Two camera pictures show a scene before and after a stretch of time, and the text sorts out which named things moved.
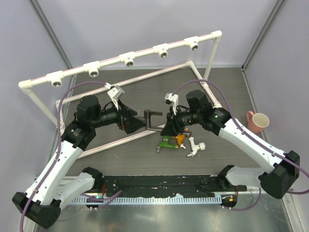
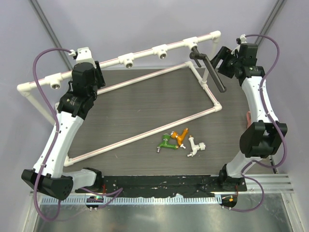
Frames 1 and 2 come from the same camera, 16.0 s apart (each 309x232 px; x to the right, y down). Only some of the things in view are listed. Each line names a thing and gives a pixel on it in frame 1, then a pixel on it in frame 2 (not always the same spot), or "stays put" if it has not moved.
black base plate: (167, 186) stays put
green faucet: (166, 143) stays put
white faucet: (195, 148) stays put
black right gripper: (173, 126) to (224, 53)
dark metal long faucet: (147, 114) to (196, 56)
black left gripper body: (119, 119) to (99, 78)
